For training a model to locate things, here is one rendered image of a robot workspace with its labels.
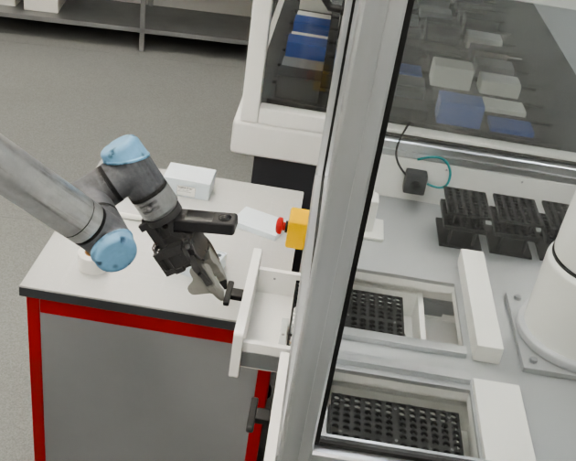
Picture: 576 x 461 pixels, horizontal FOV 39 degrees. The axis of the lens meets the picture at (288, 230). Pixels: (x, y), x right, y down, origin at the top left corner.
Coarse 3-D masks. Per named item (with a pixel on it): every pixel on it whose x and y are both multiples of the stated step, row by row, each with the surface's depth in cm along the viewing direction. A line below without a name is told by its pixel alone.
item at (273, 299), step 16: (272, 272) 169; (288, 272) 170; (272, 288) 171; (288, 288) 171; (256, 304) 168; (272, 304) 169; (288, 304) 170; (256, 320) 164; (272, 320) 164; (256, 336) 160; (272, 336) 160; (256, 352) 150; (272, 352) 149; (288, 352) 149; (256, 368) 151; (272, 368) 151
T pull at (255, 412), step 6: (252, 402) 133; (252, 408) 132; (258, 408) 132; (252, 414) 131; (258, 414) 131; (264, 414) 131; (270, 414) 132; (252, 420) 130; (258, 420) 131; (264, 420) 131; (246, 426) 129; (252, 426) 129
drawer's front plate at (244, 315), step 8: (256, 248) 169; (256, 256) 167; (256, 264) 164; (256, 272) 162; (248, 280) 159; (256, 280) 165; (248, 288) 157; (256, 288) 173; (248, 296) 155; (240, 304) 153; (248, 304) 153; (240, 312) 150; (248, 312) 151; (240, 320) 148; (248, 320) 157; (240, 328) 146; (240, 336) 146; (232, 344) 147; (240, 344) 146; (232, 352) 148; (240, 352) 148; (232, 360) 149; (232, 368) 150; (232, 376) 151
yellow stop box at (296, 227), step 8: (296, 208) 189; (296, 216) 186; (304, 216) 186; (288, 224) 184; (296, 224) 184; (304, 224) 184; (288, 232) 185; (296, 232) 185; (304, 232) 185; (288, 240) 186; (296, 240) 186; (304, 240) 186; (296, 248) 187
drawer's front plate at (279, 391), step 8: (280, 360) 140; (288, 360) 141; (280, 368) 139; (280, 376) 137; (280, 384) 135; (280, 392) 134; (272, 400) 142; (280, 400) 132; (272, 408) 130; (280, 408) 131; (272, 416) 129; (280, 416) 129; (272, 424) 127; (272, 432) 126; (272, 440) 125; (272, 448) 123; (264, 456) 122; (272, 456) 122
